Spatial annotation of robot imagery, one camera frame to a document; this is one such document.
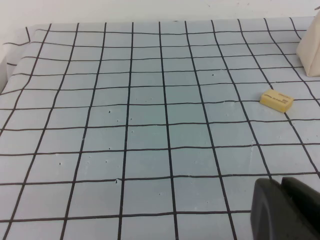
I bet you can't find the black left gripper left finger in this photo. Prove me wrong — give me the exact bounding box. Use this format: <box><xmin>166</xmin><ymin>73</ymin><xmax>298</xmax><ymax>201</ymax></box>
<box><xmin>250</xmin><ymin>178</ymin><xmax>316</xmax><ymax>240</ymax></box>

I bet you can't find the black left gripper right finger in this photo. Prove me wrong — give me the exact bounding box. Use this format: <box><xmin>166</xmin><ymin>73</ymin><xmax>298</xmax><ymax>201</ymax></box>
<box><xmin>280</xmin><ymin>176</ymin><xmax>320</xmax><ymax>240</ymax></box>

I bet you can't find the yellow rectangular eraser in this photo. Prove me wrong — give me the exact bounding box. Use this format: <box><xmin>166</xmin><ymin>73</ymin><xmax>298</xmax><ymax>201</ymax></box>
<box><xmin>259</xmin><ymin>88</ymin><xmax>294</xmax><ymax>114</ymax></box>

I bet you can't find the cream fabric pencil case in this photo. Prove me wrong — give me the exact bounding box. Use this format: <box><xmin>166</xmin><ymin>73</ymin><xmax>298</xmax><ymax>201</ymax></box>
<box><xmin>296</xmin><ymin>15</ymin><xmax>320</xmax><ymax>77</ymax></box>

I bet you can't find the grey black-grid tablecloth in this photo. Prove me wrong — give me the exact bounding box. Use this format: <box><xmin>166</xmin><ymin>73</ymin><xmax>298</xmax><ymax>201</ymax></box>
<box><xmin>0</xmin><ymin>16</ymin><xmax>320</xmax><ymax>240</ymax></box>

